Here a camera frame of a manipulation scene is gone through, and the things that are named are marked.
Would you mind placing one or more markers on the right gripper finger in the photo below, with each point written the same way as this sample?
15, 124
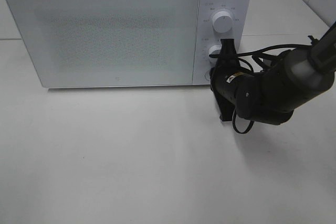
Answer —
228, 49

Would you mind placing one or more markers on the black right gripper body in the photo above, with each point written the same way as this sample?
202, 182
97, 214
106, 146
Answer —
224, 83

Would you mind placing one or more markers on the white timer knob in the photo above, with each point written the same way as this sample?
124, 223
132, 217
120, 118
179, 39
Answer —
213, 50

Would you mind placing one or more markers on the round door release button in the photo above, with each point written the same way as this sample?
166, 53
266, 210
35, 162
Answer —
208, 75

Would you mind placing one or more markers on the white microwave door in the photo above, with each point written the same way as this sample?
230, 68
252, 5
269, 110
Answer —
107, 43

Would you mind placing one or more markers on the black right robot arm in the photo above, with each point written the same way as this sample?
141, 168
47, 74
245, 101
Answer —
268, 84

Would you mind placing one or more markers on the upper white power knob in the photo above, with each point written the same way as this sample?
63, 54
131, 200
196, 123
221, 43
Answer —
222, 21

